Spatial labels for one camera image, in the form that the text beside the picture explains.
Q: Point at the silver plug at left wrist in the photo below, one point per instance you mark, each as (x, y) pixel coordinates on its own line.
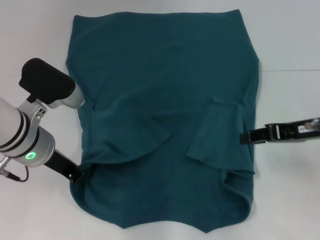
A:
(3, 165)

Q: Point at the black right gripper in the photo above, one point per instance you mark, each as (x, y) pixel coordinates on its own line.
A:
(292, 131)

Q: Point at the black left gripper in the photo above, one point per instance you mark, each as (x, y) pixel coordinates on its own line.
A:
(62, 165)

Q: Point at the teal blue shirt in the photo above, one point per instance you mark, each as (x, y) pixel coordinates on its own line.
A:
(162, 75)

